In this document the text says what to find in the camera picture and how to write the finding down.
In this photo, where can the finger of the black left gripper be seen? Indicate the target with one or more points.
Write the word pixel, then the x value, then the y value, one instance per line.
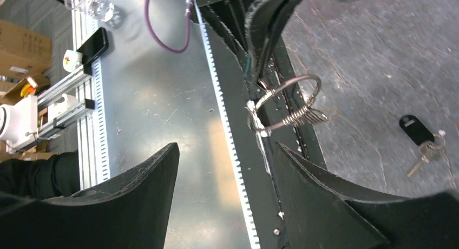
pixel 265 20

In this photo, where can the black smartphone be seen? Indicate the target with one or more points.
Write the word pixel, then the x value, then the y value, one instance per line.
pixel 94 46

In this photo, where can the seated person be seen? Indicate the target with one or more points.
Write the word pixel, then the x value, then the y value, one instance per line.
pixel 56 176

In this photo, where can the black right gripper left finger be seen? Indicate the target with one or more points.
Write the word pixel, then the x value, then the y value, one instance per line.
pixel 130 210

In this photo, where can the cardboard box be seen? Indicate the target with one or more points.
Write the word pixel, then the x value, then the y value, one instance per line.
pixel 23 52

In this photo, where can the perforated cable duct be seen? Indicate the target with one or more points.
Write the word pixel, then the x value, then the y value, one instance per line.
pixel 243 196

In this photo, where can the large silver keyring with clips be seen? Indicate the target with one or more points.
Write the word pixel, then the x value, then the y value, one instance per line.
pixel 299 113

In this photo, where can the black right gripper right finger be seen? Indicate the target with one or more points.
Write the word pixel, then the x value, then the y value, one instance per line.
pixel 323 210

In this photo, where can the silver key with black fob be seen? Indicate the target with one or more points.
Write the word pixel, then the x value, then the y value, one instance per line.
pixel 430 145

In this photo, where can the aluminium rail frame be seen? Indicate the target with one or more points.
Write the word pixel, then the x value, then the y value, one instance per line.
pixel 84 85

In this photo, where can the white mug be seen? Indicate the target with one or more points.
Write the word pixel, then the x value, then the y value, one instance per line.
pixel 72 60

